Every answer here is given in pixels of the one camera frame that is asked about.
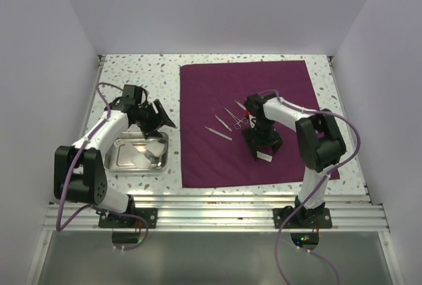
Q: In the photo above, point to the steel forceps ring handles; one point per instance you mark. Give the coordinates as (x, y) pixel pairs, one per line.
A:
(238, 122)

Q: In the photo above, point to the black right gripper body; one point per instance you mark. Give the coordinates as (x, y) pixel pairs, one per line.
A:
(263, 134)

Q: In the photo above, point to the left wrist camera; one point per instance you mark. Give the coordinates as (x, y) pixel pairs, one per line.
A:
(134, 94)

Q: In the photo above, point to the white sterile packet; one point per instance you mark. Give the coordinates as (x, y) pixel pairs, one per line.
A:
(264, 156)

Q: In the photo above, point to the steel tweezers long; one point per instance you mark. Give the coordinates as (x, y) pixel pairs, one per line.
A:
(219, 133)

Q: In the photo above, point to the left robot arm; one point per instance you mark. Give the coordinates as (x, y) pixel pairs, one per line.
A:
(79, 173)

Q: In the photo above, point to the steel scissors ring handles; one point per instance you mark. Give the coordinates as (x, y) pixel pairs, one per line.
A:
(240, 105)

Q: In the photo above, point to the purple cloth mat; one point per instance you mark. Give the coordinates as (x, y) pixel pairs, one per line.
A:
(209, 161)

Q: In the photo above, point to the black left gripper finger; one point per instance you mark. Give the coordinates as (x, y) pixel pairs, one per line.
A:
(151, 130)
(162, 117)

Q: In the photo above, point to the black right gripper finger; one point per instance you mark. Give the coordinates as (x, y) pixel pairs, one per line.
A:
(275, 143)
(250, 143)

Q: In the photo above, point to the stainless steel tray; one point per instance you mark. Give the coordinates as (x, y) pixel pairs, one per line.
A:
(134, 153)

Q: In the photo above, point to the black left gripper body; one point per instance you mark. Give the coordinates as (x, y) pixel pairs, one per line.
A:
(147, 116)

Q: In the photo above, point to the aluminium rail frame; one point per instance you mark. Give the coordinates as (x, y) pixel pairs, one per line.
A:
(226, 209)

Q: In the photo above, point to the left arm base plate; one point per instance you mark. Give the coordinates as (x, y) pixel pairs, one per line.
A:
(145, 216)

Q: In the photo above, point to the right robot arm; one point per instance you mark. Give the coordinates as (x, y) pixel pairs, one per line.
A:
(319, 141)

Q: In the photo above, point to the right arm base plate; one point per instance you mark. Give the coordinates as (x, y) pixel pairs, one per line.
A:
(305, 219)

